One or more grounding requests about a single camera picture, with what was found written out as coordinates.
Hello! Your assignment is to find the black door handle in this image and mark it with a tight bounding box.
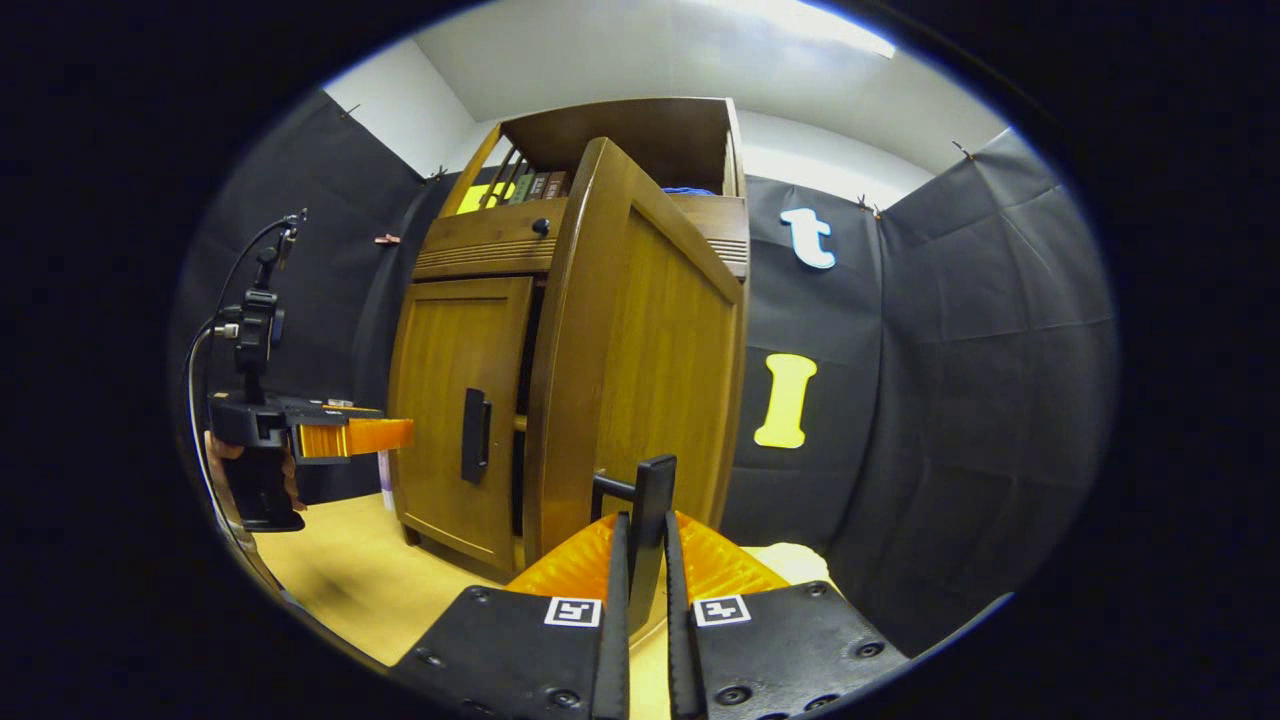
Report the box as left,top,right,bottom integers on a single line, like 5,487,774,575
461,388,493,485
590,455,679,636

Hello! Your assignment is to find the wooden double-door shoe cabinet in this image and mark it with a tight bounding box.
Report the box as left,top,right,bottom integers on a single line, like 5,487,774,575
385,97,751,586

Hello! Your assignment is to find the wooden cabinet door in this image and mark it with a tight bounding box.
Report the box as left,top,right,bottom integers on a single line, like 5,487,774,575
387,276,536,576
522,137,746,571

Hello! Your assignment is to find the wooden ribbed cabinet drawer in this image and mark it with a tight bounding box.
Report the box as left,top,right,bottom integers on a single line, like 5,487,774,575
412,193,751,283

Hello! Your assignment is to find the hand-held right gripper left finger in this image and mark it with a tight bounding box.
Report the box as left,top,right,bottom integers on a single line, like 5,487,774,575
388,512,633,720

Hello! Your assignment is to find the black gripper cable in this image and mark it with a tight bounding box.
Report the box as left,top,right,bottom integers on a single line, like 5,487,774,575
183,213,303,561

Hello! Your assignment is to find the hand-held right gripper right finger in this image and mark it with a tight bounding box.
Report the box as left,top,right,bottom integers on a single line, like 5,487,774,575
662,510,911,720

